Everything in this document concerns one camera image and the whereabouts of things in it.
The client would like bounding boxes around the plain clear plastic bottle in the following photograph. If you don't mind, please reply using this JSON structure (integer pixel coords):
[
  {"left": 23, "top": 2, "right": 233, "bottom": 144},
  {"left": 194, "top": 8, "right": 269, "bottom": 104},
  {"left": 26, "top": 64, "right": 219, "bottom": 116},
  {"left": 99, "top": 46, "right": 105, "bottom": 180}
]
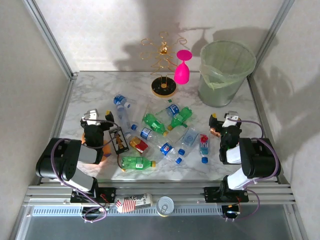
[{"left": 116, "top": 105, "right": 133, "bottom": 139}]

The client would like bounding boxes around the orange plush toy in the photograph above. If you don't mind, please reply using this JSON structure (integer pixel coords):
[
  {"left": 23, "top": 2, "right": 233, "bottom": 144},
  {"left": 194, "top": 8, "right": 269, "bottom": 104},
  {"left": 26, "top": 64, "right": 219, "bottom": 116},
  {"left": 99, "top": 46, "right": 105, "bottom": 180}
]
[{"left": 81, "top": 132, "right": 112, "bottom": 165}]

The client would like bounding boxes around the short bottle blue label white cap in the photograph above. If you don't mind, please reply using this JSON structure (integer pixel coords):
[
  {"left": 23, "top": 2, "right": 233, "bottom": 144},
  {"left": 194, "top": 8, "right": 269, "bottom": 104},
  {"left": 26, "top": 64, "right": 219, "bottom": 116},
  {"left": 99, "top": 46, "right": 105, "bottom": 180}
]
[{"left": 113, "top": 93, "right": 132, "bottom": 110}]

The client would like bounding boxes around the Fiji water bottle blue cap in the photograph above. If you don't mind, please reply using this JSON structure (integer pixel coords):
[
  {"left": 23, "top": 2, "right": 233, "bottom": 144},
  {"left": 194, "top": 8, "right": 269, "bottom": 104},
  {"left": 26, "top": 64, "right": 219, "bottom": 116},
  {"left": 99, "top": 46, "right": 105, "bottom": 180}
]
[{"left": 198, "top": 133, "right": 211, "bottom": 165}]

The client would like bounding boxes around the clear bottle pale blue label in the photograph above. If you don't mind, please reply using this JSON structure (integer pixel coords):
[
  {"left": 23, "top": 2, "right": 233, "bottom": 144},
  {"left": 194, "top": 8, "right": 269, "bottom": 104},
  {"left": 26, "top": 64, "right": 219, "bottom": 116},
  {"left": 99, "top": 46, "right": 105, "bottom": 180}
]
[{"left": 174, "top": 127, "right": 200, "bottom": 158}]

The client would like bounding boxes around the green plastic bottle yellow cap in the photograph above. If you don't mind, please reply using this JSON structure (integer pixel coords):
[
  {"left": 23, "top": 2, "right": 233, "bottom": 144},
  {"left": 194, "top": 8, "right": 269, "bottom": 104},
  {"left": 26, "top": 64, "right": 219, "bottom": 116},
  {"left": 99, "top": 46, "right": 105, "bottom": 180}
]
[
  {"left": 142, "top": 113, "right": 169, "bottom": 138},
  {"left": 120, "top": 155, "right": 157, "bottom": 173},
  {"left": 167, "top": 106, "right": 194, "bottom": 132}
]

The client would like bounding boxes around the clear bottle blue label blue cap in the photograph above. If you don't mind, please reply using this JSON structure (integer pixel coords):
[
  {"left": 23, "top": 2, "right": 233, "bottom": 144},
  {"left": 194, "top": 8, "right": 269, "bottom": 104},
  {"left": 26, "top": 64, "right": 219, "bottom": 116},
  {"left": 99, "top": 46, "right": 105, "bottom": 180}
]
[{"left": 130, "top": 123, "right": 161, "bottom": 144}]

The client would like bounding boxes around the bottle with red yellow label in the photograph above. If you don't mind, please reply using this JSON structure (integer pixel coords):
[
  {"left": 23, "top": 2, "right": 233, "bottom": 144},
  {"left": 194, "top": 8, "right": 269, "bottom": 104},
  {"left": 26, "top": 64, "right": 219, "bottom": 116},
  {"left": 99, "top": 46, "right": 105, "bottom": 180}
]
[{"left": 128, "top": 136, "right": 151, "bottom": 155}]

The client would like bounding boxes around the clear bottle dark blue label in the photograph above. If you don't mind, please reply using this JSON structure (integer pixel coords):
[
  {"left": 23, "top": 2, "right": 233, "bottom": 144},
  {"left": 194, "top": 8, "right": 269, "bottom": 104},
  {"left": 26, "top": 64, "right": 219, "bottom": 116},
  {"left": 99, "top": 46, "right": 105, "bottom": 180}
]
[{"left": 155, "top": 102, "right": 181, "bottom": 118}]

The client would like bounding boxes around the clear Pepsi bottle blue cap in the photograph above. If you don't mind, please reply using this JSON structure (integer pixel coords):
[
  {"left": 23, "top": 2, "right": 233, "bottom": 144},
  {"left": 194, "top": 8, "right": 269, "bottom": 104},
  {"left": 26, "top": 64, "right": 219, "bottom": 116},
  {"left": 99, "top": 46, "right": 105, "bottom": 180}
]
[{"left": 152, "top": 138, "right": 184, "bottom": 165}]

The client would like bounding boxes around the grey metal waste bin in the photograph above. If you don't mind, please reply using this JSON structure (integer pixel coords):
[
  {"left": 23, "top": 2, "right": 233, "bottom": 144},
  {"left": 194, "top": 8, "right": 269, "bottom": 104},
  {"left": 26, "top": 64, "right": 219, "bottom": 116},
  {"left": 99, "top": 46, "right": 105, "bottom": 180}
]
[{"left": 197, "top": 71, "right": 249, "bottom": 108}]

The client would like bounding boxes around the battery lead with yellow plug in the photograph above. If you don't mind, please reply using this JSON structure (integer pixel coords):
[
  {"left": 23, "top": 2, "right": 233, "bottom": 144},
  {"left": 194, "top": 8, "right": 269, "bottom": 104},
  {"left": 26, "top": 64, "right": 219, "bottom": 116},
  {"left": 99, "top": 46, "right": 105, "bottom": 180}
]
[{"left": 116, "top": 153, "right": 127, "bottom": 173}]

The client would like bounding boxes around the pink plastic wine glass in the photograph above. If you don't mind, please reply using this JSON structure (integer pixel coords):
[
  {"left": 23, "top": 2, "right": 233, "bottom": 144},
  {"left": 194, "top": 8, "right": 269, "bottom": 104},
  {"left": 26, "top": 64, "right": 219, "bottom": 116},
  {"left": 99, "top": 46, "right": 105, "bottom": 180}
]
[{"left": 174, "top": 49, "right": 193, "bottom": 85}]

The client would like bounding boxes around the small controller circuit board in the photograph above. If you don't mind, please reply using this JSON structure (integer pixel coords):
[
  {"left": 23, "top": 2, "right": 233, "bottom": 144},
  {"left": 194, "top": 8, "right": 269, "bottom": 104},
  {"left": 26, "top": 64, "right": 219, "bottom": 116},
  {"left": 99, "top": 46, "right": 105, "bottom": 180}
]
[
  {"left": 81, "top": 205, "right": 111, "bottom": 219},
  {"left": 221, "top": 203, "right": 241, "bottom": 219}
]

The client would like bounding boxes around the striped popcorn box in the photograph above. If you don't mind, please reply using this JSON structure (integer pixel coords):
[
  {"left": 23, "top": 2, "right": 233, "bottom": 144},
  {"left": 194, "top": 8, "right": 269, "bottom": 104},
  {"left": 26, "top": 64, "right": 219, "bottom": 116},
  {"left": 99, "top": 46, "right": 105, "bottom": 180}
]
[{"left": 114, "top": 192, "right": 153, "bottom": 214}]

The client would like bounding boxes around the tin can with pull tab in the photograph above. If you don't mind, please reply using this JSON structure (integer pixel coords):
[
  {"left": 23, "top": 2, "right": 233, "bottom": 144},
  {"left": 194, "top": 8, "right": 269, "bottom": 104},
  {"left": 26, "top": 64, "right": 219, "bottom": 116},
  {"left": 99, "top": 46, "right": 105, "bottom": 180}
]
[{"left": 155, "top": 196, "right": 175, "bottom": 218}]

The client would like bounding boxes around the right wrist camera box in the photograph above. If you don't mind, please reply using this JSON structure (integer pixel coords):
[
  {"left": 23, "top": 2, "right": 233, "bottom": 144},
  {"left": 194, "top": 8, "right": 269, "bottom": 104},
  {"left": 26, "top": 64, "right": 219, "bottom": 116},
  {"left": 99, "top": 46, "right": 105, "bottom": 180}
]
[{"left": 223, "top": 110, "right": 243, "bottom": 127}]

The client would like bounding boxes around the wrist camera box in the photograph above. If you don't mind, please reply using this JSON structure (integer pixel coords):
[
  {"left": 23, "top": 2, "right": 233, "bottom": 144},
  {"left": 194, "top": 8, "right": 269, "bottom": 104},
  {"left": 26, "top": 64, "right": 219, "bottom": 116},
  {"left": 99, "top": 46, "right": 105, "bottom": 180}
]
[
  {"left": 223, "top": 110, "right": 243, "bottom": 127},
  {"left": 83, "top": 108, "right": 101, "bottom": 124}
]

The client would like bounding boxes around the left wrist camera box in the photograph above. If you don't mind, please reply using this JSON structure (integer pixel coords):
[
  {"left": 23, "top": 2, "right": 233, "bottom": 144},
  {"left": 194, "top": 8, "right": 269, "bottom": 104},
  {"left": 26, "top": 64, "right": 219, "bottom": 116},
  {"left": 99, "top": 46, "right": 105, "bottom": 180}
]
[{"left": 83, "top": 108, "right": 101, "bottom": 124}]

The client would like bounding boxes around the aluminium table side rail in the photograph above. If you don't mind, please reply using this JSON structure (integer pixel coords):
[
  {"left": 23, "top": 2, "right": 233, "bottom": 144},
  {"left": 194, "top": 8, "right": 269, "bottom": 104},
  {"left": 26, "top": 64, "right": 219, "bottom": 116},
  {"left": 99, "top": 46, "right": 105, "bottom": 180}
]
[
  {"left": 37, "top": 73, "right": 78, "bottom": 187},
  {"left": 248, "top": 74, "right": 292, "bottom": 187}
]

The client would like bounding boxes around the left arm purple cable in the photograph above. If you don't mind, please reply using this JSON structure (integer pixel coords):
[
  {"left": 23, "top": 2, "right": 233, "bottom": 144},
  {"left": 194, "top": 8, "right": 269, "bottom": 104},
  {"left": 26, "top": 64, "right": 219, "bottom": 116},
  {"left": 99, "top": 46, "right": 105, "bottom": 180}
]
[{"left": 50, "top": 119, "right": 120, "bottom": 224}]

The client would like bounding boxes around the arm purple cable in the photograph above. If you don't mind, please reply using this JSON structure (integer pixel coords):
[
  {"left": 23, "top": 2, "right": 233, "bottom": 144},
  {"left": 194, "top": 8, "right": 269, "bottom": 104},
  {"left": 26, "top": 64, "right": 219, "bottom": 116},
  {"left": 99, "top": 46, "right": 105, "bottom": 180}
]
[
  {"left": 224, "top": 119, "right": 282, "bottom": 223},
  {"left": 50, "top": 119, "right": 120, "bottom": 224}
]

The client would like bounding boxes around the gold wire glass rack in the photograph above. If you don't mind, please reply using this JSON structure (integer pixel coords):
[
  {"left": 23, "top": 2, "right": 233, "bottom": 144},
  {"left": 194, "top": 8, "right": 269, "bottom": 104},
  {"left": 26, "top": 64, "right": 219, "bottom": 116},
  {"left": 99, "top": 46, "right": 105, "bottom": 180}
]
[{"left": 139, "top": 31, "right": 188, "bottom": 98}]

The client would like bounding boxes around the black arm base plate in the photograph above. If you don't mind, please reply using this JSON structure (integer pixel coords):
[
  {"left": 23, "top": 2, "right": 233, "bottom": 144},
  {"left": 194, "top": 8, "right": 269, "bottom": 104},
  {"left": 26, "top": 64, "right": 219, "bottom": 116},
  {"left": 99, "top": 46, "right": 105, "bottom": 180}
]
[
  {"left": 203, "top": 186, "right": 250, "bottom": 203},
  {"left": 69, "top": 186, "right": 118, "bottom": 205}
]

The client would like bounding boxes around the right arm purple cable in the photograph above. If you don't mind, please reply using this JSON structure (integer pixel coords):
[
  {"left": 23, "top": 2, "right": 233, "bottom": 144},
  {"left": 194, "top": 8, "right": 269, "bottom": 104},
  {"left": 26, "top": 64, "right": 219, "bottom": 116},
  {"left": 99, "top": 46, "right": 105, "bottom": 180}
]
[{"left": 224, "top": 119, "right": 282, "bottom": 223}]

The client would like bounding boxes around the aluminium front mounting rail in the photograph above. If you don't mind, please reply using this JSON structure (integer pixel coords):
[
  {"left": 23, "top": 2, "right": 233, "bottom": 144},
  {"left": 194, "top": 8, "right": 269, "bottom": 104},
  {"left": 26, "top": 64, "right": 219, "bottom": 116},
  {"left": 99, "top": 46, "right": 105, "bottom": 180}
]
[{"left": 23, "top": 183, "right": 297, "bottom": 207}]

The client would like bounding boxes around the slotted grey cable tray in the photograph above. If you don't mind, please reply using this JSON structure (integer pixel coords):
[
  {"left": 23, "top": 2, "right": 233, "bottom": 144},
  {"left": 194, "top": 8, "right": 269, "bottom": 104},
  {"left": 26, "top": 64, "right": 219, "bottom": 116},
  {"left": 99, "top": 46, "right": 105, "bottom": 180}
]
[{"left": 32, "top": 205, "right": 223, "bottom": 216}]

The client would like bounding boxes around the aluminium frame upright post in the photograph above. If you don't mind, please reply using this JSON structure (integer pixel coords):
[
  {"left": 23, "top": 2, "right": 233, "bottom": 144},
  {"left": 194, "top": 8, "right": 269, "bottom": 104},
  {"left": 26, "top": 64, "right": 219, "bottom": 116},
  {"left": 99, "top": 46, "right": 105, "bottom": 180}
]
[
  {"left": 247, "top": 0, "right": 297, "bottom": 80},
  {"left": 22, "top": 0, "right": 80, "bottom": 81}
]

